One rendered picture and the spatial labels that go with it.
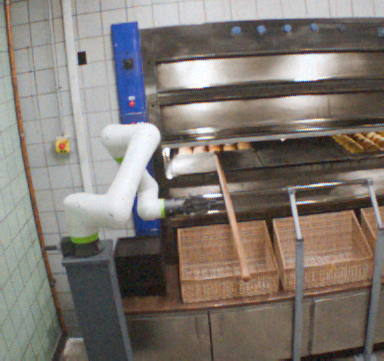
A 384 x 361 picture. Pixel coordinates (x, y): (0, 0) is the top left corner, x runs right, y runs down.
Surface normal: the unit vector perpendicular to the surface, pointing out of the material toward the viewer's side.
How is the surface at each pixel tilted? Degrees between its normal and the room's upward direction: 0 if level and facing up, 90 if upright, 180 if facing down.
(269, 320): 90
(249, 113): 70
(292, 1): 90
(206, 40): 91
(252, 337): 90
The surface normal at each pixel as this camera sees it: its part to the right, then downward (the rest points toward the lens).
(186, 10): 0.01, 0.27
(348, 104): -0.02, -0.07
